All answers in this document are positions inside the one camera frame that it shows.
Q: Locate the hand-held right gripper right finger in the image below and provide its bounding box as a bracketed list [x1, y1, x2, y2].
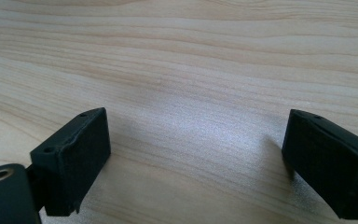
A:
[281, 108, 358, 221]

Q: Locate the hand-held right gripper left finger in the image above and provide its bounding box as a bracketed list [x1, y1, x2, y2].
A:
[29, 106, 112, 217]

